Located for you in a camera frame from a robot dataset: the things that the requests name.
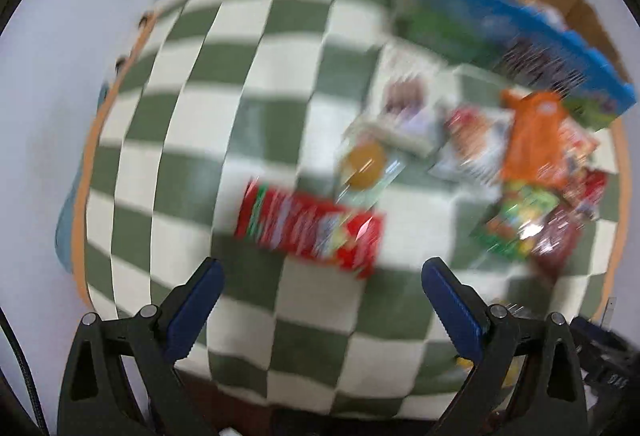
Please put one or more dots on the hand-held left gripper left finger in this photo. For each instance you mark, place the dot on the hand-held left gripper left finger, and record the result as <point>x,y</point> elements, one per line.
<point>196,301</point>

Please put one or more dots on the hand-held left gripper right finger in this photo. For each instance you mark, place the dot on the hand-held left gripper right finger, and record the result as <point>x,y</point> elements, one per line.
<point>452,303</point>

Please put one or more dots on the green yellow snack packet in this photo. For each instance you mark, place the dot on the green yellow snack packet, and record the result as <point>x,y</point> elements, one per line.
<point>515,221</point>

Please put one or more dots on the dark red snack packet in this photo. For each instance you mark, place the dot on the dark red snack packet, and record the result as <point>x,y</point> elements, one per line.
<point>555,236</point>

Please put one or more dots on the white red snack packet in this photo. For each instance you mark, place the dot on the white red snack packet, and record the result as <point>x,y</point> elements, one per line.
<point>472,141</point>

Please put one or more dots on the orange panda snack packet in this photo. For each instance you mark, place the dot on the orange panda snack packet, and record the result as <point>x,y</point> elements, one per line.
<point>535,141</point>

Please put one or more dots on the light blue bed sheet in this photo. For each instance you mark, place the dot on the light blue bed sheet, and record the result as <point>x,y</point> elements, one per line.
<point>65,226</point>

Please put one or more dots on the small red snack packet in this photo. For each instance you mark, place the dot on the small red snack packet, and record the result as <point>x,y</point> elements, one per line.
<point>590,188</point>

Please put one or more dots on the clear packet with orange round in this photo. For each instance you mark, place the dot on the clear packet with orange round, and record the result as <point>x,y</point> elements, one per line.
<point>367,161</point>

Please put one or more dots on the orange bed sheet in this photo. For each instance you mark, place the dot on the orange bed sheet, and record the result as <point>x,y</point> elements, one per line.
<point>82,166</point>

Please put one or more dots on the green white checkered blanket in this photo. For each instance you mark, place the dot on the green white checkered blanket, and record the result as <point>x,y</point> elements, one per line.
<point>250,116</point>

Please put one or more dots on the white purple snack packet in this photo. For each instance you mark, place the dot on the white purple snack packet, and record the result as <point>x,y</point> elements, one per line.
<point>405,91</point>

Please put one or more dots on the large blue green snack bag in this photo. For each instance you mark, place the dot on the large blue green snack bag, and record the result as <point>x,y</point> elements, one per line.
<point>475,11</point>

